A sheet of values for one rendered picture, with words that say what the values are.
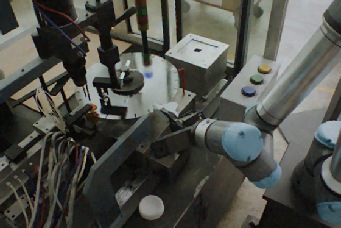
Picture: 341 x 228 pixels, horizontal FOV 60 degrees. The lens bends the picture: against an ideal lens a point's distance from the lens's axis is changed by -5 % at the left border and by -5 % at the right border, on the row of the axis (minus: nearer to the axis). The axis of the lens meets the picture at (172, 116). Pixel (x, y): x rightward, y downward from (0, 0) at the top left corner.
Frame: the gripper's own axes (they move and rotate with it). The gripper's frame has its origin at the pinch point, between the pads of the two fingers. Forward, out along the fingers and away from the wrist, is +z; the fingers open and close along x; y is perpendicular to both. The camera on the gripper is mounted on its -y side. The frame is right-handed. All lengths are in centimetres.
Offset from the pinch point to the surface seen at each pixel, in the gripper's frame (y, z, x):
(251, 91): 30.9, -7.1, -1.3
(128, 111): -6.1, 2.1, 8.6
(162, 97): 4.8, 0.8, 8.1
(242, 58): 46.9, 10.2, 5.2
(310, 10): 278, 137, -11
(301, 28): 236, 123, -21
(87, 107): -15.4, 5.3, 13.9
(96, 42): 16, 74, 31
